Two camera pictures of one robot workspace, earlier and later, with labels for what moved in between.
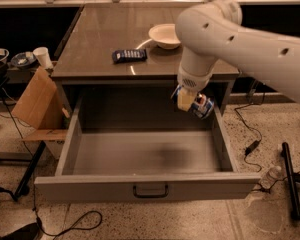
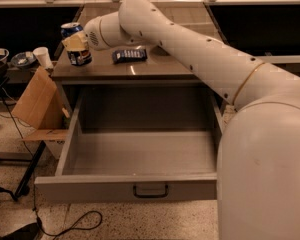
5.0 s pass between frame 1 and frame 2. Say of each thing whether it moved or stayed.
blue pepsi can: moved
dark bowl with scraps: stayed
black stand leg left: stayed
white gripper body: moved
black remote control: stayed
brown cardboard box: stayed
